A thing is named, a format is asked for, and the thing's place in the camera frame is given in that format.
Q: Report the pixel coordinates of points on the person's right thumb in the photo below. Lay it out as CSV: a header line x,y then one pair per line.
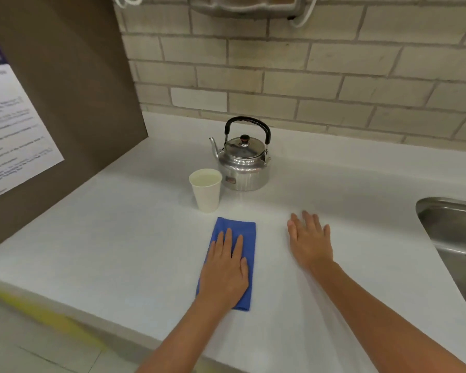
x,y
290,233

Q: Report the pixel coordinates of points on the person's right hand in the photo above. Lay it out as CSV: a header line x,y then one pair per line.
x,y
312,248

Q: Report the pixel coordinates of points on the silver metal kettle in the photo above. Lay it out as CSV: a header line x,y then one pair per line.
x,y
242,170

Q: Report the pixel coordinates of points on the brown side panel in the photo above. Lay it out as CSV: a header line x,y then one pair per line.
x,y
81,73

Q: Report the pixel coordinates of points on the white printed paper notice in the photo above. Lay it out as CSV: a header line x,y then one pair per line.
x,y
11,132

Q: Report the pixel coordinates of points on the person's left thumb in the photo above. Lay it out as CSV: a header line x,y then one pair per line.
x,y
246,268

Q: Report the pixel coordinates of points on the person's right middle finger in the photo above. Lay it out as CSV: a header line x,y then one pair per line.
x,y
307,223

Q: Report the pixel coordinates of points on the person's left hand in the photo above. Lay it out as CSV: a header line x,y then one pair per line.
x,y
223,275

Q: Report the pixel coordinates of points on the grey wall-mounted fixture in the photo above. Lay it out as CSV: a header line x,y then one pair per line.
x,y
244,5

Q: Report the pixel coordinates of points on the person's right forearm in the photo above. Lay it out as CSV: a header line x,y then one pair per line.
x,y
380,318

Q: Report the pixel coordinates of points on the stainless steel sink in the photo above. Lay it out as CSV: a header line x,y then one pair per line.
x,y
454,236

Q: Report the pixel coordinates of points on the silver kettle lid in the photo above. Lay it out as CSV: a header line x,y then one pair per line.
x,y
244,146

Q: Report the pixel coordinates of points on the person's right little finger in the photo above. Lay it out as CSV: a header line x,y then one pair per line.
x,y
326,235

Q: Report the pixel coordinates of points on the blue cloth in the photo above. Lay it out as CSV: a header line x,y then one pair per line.
x,y
246,233

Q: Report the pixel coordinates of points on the white paper cup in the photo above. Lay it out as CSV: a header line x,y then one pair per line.
x,y
207,196

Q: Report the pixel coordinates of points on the person's left forearm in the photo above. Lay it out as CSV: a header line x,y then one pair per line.
x,y
178,339

